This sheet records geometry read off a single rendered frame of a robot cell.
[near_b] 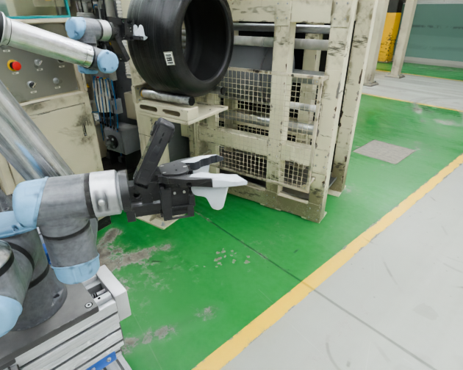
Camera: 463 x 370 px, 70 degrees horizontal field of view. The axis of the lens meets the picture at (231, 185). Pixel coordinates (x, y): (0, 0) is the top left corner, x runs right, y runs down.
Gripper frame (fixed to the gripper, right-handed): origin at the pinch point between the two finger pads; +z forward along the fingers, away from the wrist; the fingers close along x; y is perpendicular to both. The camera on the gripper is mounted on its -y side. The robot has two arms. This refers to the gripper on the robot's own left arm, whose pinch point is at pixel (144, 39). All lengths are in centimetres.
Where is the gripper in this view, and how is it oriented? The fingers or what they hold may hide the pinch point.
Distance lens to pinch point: 165.2
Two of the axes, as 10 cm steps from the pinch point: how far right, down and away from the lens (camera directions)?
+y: 0.6, -9.2, -3.9
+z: 5.4, -3.0, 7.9
